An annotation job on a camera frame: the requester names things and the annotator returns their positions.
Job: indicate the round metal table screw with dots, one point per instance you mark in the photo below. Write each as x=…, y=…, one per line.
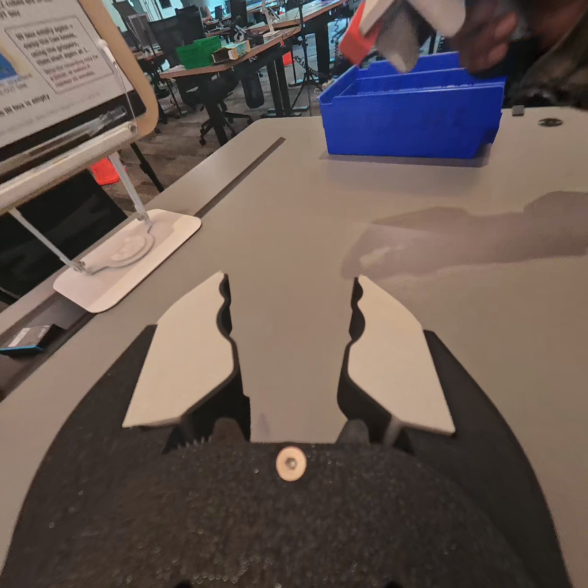
x=550, y=122

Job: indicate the cardboard box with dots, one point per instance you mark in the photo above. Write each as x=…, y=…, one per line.
x=234, y=49

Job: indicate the orange traffic cone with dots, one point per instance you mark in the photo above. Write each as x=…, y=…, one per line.
x=287, y=58
x=108, y=171

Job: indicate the wooden office desk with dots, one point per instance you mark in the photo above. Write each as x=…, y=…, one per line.
x=197, y=71
x=285, y=16

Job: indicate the blue plastic object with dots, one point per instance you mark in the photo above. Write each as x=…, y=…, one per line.
x=404, y=124

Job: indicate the person's right hand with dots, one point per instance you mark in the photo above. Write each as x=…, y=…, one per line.
x=487, y=36

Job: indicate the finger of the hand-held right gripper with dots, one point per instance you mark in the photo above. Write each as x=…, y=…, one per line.
x=374, y=13
x=402, y=41

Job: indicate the black metal stand leg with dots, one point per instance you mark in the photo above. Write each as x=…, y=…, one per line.
x=147, y=167

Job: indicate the studio light stand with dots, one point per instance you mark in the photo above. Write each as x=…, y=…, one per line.
x=304, y=46

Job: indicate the wood-framed instruction board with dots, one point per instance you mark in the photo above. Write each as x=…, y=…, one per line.
x=55, y=55

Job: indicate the green storage bin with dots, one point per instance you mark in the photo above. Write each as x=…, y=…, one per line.
x=197, y=53

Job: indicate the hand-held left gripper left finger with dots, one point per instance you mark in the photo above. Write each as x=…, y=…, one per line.
x=183, y=367

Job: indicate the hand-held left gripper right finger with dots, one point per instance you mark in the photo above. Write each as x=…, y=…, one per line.
x=395, y=372

